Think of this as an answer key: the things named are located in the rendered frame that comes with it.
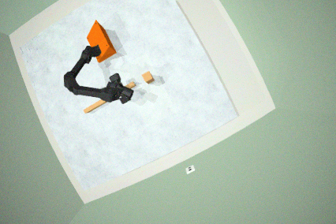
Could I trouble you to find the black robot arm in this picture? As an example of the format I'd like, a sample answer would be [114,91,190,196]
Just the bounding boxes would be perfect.
[63,44,134,103]

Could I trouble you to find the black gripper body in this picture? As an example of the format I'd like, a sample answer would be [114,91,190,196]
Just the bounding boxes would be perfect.
[110,73,131,104]

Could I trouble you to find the wooden post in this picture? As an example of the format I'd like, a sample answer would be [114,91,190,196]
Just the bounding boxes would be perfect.
[141,71,155,84]

